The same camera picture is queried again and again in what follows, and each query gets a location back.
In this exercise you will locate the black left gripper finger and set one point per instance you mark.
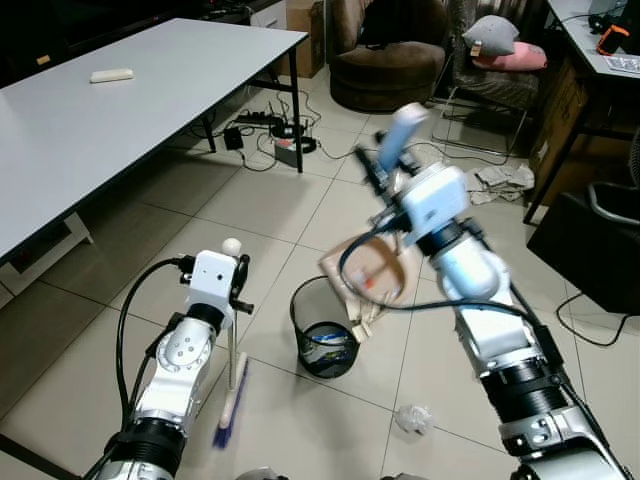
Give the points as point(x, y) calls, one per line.
point(245, 306)
point(242, 262)

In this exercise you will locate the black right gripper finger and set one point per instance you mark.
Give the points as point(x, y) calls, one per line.
point(372, 168)

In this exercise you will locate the pink dustpan with blue grip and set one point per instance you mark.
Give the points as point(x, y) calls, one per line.
point(390, 285)

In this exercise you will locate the broom with blue bristles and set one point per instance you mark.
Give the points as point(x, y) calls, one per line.
point(232, 410)

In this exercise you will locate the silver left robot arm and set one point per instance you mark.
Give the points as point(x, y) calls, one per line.
point(175, 350)

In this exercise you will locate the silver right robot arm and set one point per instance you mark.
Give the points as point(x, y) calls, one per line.
point(500, 340)

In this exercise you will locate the grey crumpled floor cloth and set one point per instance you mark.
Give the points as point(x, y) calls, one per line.
point(500, 182)

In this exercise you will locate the blue white trash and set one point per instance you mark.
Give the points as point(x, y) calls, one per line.
point(322, 345)

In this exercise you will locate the black translucent trash bin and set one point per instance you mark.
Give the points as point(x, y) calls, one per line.
point(325, 362)

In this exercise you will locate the brown round armchair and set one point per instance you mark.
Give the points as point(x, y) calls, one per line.
point(390, 60)

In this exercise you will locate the black power adapter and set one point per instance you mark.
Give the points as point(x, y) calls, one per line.
point(233, 138)

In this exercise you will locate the black power strip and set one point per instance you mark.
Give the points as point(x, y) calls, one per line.
point(258, 118)

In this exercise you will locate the brown cardboard box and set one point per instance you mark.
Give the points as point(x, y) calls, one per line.
point(305, 40)

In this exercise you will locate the grey plush pillow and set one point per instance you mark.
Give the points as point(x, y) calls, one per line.
point(490, 35)

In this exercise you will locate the pink pillow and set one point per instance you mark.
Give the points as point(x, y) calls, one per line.
point(515, 58)

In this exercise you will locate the white drawer unit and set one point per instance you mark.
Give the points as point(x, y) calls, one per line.
point(268, 13)

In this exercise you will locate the white table with black legs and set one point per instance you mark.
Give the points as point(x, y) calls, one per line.
point(120, 110)

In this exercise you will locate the white glass-door cabinet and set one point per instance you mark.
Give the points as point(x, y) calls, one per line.
point(45, 250)

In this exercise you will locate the crumpled clear plastic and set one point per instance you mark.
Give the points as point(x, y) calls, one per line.
point(413, 418)

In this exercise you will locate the black box seat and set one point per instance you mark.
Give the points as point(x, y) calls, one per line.
point(590, 240)

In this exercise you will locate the small white oblong object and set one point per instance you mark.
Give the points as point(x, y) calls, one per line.
point(111, 75)

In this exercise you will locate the orange black device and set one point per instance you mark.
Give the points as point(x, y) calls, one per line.
point(612, 38)

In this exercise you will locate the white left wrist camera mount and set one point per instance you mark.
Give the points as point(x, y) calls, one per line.
point(212, 275)

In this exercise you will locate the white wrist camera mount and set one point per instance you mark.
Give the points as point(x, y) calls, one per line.
point(212, 275)
point(435, 200)

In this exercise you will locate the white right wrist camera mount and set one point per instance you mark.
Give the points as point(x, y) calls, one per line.
point(435, 200)

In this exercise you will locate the metal frame chair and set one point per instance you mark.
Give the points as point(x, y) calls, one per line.
point(490, 85)

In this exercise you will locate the white desk with dark frame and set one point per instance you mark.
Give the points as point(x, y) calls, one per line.
point(580, 40)

